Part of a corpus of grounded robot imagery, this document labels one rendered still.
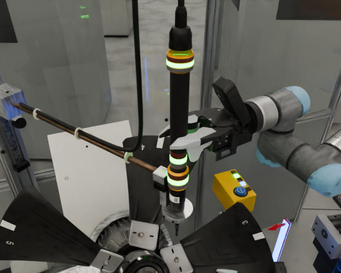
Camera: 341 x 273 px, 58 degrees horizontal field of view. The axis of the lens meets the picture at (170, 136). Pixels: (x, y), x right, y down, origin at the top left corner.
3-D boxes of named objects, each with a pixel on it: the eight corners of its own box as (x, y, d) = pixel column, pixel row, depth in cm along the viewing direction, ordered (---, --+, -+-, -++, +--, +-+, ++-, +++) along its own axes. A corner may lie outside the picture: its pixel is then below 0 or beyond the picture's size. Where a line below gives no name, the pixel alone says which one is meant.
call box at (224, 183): (211, 192, 130) (213, 173, 124) (232, 186, 133) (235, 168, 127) (230, 220, 118) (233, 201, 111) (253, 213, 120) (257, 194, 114)
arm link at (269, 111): (281, 104, 63) (253, 89, 69) (264, 109, 61) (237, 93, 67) (274, 134, 67) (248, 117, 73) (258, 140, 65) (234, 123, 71)
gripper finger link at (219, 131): (205, 149, 55) (238, 132, 59) (206, 142, 54) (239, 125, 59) (188, 137, 58) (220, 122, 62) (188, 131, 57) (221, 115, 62)
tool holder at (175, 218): (148, 210, 69) (146, 177, 64) (166, 192, 74) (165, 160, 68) (181, 228, 65) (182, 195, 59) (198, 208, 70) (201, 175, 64)
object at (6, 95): (-11, 112, 95) (-20, 87, 91) (10, 103, 100) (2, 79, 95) (9, 122, 91) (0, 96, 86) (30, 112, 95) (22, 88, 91)
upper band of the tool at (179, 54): (161, 70, 49) (161, 53, 48) (176, 62, 52) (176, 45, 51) (184, 77, 47) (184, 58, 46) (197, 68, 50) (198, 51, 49)
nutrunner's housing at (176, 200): (165, 220, 70) (162, 7, 44) (175, 209, 73) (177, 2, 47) (179, 227, 68) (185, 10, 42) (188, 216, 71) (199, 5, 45)
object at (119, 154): (14, 108, 91) (12, 104, 90) (18, 106, 91) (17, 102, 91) (161, 179, 65) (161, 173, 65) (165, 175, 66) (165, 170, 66)
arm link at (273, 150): (280, 181, 72) (290, 143, 66) (248, 155, 80) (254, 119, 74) (303, 169, 75) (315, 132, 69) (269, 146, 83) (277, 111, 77)
